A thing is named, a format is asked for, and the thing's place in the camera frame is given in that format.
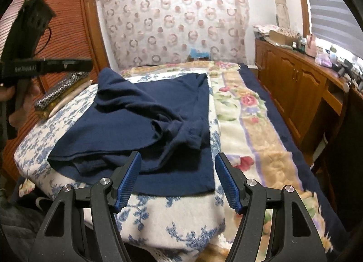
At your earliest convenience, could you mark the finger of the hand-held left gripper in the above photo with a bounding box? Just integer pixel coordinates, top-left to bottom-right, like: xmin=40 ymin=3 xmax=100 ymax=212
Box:
xmin=42 ymin=58 xmax=93 ymax=75

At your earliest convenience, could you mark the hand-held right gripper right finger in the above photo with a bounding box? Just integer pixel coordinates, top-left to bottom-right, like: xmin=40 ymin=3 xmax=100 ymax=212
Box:
xmin=214 ymin=152 xmax=325 ymax=262

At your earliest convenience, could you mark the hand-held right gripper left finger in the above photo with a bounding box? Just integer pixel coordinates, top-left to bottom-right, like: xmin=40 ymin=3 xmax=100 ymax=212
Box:
xmin=32 ymin=151 xmax=142 ymax=262

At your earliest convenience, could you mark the navy t-shirt with orange print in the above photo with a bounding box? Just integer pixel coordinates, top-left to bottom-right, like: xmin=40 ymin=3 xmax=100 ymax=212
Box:
xmin=47 ymin=68 xmax=216 ymax=197

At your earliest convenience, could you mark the person's left hand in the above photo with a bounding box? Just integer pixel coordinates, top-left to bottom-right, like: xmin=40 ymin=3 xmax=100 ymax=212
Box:
xmin=0 ymin=82 xmax=42 ymax=130

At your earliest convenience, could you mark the sequined cushion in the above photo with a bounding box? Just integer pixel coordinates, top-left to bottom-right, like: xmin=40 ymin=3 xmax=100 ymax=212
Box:
xmin=34 ymin=72 xmax=89 ymax=118

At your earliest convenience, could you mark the wooden louvered wardrobe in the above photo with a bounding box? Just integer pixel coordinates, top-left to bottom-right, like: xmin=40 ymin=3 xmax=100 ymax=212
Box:
xmin=0 ymin=0 xmax=111 ymax=180

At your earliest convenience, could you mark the white blanket with blue flowers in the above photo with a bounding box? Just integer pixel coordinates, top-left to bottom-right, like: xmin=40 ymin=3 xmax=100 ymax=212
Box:
xmin=14 ymin=72 xmax=227 ymax=262

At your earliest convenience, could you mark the floral blanket bed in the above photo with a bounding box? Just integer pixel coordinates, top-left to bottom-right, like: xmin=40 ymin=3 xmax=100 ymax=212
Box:
xmin=17 ymin=61 xmax=334 ymax=262

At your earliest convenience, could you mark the navy bed sheet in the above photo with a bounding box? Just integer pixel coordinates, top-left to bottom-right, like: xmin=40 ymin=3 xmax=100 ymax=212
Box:
xmin=240 ymin=62 xmax=351 ymax=251

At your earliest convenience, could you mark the circle-patterned headboard cloth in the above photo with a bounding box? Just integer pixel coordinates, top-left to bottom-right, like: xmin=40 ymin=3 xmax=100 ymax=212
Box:
xmin=96 ymin=0 xmax=250 ymax=70

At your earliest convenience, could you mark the dark grey cloth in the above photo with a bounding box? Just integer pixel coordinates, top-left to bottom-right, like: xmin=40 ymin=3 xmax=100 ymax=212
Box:
xmin=0 ymin=191 xmax=52 ymax=262

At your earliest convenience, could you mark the wooden sideboard cabinet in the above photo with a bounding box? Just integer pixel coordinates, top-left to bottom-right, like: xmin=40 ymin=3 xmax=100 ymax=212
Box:
xmin=254 ymin=37 xmax=363 ymax=166

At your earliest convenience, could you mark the small blue item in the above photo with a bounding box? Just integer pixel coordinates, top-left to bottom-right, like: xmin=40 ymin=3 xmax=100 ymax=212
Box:
xmin=189 ymin=48 xmax=210 ymax=61

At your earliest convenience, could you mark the cardboard box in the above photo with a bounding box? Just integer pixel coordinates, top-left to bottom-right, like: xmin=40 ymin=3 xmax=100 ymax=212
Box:
xmin=268 ymin=30 xmax=295 ymax=49

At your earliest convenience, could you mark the floral printed cloth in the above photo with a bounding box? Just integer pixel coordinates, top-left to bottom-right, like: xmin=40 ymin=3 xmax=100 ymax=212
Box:
xmin=252 ymin=24 xmax=277 ymax=39

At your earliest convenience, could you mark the purple plastic bag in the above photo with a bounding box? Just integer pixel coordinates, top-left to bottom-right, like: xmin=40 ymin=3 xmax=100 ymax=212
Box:
xmin=318 ymin=52 xmax=334 ymax=67

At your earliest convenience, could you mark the pink bag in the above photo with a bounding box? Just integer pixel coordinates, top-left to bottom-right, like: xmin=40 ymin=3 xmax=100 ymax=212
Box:
xmin=306 ymin=34 xmax=317 ymax=58

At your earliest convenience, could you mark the black gadget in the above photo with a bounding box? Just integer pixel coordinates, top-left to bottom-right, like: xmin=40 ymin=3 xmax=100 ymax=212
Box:
xmin=336 ymin=59 xmax=363 ymax=87

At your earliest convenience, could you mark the grey window blind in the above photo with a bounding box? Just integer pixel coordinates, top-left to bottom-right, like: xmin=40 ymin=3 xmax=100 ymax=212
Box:
xmin=301 ymin=0 xmax=363 ymax=58

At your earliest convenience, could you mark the black cable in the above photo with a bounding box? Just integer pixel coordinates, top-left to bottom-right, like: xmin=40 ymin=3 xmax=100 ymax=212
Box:
xmin=35 ymin=25 xmax=53 ymax=54

